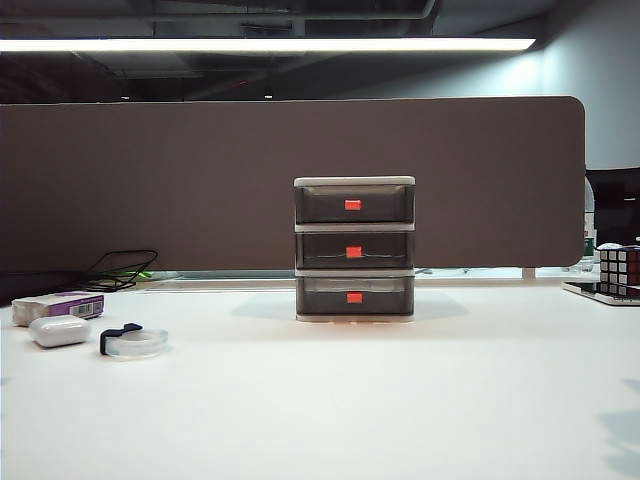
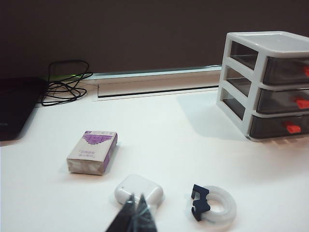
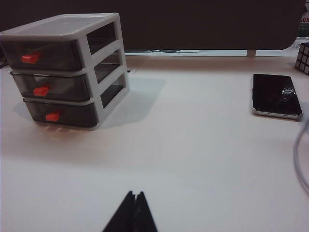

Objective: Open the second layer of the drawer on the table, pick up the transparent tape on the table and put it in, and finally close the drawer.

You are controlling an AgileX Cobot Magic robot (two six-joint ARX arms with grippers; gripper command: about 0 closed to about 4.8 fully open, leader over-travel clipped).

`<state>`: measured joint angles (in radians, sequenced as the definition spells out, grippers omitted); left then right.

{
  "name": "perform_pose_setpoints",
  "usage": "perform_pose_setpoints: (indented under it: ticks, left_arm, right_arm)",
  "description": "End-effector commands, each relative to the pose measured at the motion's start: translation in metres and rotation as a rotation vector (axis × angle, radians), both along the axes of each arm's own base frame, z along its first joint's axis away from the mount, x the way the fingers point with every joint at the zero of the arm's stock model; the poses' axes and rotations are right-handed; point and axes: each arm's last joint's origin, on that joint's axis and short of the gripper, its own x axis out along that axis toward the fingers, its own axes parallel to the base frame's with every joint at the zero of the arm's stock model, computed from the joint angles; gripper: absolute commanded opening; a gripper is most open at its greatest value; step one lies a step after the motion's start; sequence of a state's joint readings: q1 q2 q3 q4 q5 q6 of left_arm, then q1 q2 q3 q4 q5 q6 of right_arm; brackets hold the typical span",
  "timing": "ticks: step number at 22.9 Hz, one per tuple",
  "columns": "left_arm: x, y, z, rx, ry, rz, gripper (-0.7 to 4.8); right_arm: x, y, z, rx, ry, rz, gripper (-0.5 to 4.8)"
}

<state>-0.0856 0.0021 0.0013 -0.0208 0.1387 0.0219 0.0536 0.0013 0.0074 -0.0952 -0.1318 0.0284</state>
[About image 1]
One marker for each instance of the transparent tape roll navy clip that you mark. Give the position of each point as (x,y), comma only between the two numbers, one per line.
(135,352)

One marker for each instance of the black monitor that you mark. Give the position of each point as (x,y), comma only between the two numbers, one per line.
(617,205)

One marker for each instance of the long ceiling light strip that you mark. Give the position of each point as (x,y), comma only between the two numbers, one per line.
(250,45)

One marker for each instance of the white plastic drawer cabinet frame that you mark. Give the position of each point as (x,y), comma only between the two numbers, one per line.
(355,180)

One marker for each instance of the white partition foot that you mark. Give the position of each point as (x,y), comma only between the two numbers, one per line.
(528,273)

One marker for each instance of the purple white tissue pack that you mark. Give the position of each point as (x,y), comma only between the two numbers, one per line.
(65,302)

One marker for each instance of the brown desk partition panel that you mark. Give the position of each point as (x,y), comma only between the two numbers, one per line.
(200,175)

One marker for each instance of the black rubik's cube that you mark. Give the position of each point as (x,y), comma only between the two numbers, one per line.
(620,265)

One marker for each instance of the clear plastic bottle green label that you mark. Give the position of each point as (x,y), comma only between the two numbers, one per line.
(590,220)

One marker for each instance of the white earbuds case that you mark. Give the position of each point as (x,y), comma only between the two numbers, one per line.
(57,331)

